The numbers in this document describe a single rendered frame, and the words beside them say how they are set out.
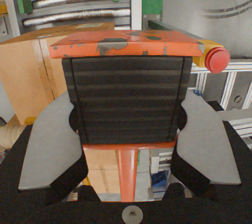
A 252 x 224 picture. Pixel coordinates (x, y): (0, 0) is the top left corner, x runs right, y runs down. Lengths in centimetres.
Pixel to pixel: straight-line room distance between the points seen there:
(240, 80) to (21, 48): 171
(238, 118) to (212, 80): 82
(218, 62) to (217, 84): 116
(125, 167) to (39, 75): 43
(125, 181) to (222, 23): 159
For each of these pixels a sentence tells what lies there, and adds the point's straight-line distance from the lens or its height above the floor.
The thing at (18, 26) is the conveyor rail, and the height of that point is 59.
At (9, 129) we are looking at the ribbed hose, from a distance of 30.
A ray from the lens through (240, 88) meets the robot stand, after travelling 178.
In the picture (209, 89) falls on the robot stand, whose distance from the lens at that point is 156.
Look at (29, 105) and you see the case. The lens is 63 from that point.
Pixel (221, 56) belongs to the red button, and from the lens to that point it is 42.
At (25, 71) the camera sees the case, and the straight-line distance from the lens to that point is 56.
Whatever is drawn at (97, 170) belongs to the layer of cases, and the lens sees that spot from 165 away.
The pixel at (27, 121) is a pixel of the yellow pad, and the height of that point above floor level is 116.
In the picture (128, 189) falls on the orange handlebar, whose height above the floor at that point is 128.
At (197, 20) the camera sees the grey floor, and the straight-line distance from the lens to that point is 153.
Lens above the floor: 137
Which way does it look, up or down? 58 degrees down
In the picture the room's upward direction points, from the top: 178 degrees clockwise
